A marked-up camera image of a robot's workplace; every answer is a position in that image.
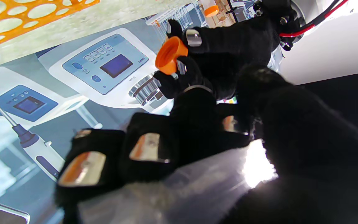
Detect orange screw cap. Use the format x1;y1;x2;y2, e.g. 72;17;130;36
155;36;189;75
204;5;219;18

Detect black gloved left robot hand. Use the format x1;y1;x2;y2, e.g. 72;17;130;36
154;12;280;100

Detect red left arm cable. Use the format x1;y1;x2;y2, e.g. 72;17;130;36
279;0;349;38

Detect printed laboratory backdrop poster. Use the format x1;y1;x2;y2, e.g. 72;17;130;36
0;0;283;224

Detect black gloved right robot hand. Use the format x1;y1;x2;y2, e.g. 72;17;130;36
55;65;358;224

